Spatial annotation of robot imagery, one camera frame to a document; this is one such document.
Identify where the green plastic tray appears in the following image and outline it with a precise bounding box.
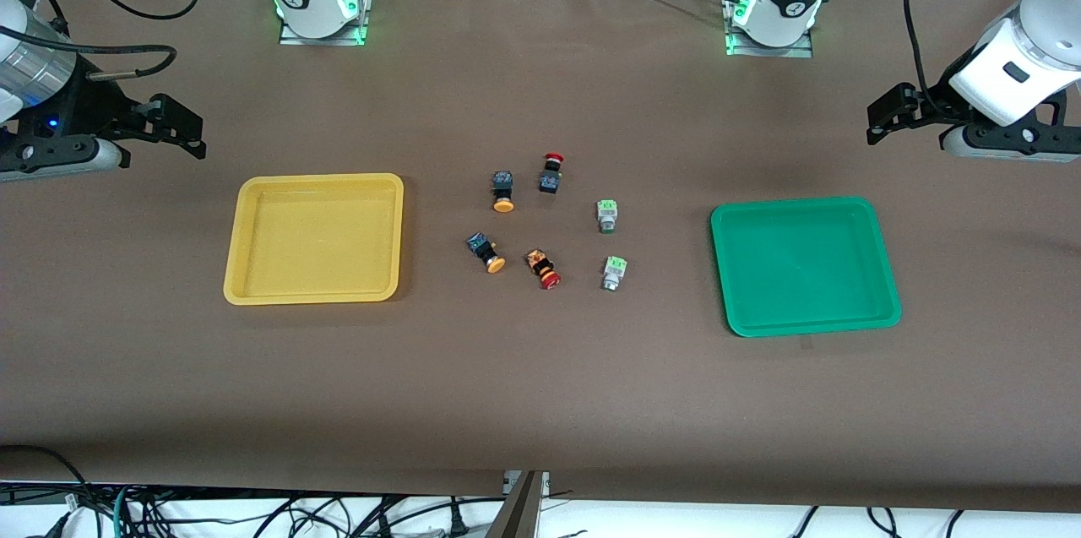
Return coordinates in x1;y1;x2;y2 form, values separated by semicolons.
710;197;902;338

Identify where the red button orange base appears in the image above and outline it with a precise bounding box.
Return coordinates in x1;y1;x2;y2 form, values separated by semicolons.
524;248;562;291

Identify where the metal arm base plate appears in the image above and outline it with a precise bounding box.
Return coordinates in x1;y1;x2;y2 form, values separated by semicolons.
277;0;374;47
722;0;816;59

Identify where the yellow plastic tray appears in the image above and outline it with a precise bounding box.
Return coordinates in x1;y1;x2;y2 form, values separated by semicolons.
223;173;405;306

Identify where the red button blue base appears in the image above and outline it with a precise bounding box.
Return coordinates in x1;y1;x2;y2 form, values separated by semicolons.
538;153;566;195

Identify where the brown table mat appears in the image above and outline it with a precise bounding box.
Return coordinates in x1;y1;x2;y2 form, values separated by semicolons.
0;0;1081;514

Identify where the teal cable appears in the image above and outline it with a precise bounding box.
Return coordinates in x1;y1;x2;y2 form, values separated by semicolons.
112;485;136;538

